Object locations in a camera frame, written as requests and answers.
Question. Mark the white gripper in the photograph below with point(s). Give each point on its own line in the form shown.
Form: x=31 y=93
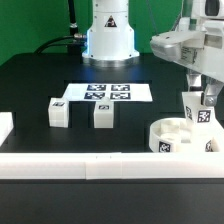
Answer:
x=200 y=50

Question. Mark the white round stool seat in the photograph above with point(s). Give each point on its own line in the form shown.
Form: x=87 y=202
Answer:
x=173 y=135

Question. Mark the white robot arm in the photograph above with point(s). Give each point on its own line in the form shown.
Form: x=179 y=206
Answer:
x=110 y=39

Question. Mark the white sheet with markers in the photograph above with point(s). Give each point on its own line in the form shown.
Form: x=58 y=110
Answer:
x=115 y=92

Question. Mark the white front fence bar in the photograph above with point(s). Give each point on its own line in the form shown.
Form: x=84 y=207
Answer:
x=94 y=166

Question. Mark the white fence bar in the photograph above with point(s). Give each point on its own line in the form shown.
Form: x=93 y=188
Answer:
x=6 y=125
x=94 y=166

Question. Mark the white left fence bar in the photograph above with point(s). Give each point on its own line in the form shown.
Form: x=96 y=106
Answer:
x=6 y=125

